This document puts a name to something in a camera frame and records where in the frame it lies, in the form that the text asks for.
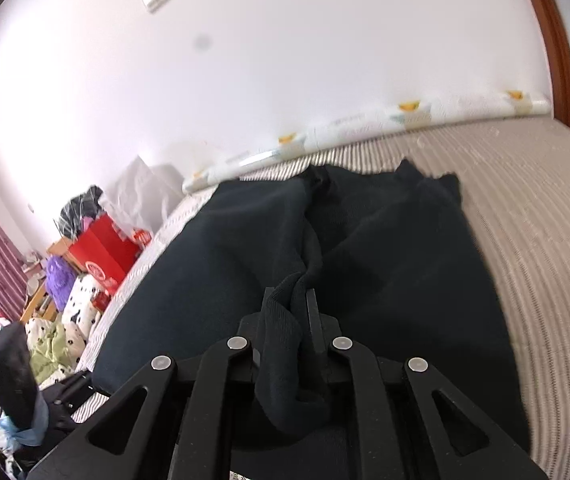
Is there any red can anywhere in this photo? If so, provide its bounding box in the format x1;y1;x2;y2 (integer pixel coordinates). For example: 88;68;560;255
91;287;114;315

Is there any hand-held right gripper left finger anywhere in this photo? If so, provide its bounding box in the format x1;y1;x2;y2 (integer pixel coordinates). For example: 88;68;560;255
27;287;278;480

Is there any white flower-print quilt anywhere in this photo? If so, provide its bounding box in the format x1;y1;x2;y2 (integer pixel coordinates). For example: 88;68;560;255
25;274;103;376

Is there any red cardboard box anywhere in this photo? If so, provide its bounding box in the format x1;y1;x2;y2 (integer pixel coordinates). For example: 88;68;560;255
68;212;153;296

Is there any wooden furniture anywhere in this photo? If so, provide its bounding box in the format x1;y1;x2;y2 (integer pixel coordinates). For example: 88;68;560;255
20;240;76;321

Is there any grey striped bed cover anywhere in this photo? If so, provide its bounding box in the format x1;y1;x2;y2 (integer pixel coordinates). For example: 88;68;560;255
72;119;570;480

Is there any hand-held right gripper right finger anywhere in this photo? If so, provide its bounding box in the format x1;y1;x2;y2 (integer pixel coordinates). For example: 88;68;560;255
305;287;550;480

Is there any white plastic bag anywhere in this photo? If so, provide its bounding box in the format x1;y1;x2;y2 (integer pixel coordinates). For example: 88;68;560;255
101;155;186;233

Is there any light blue cloth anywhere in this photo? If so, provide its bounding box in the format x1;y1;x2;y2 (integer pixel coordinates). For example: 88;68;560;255
0;402;50;448

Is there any black knit garment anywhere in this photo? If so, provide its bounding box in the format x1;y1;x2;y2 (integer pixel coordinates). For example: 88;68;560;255
94;159;533;480

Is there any brown wooden door frame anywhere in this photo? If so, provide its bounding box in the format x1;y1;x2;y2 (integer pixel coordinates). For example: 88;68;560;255
512;0;570;133

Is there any plastic-wrapped printed roll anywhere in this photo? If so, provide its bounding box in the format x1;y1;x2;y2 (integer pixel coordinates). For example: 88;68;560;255
182;91;552;195

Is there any black checkered bag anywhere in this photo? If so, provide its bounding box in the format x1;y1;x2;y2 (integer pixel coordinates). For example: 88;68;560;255
59;185;104;238

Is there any green cloth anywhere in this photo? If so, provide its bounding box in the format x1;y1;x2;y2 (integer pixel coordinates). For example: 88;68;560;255
30;322;73;386

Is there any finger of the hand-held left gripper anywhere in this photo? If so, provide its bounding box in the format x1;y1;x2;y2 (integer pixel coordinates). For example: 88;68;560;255
40;372;96;433

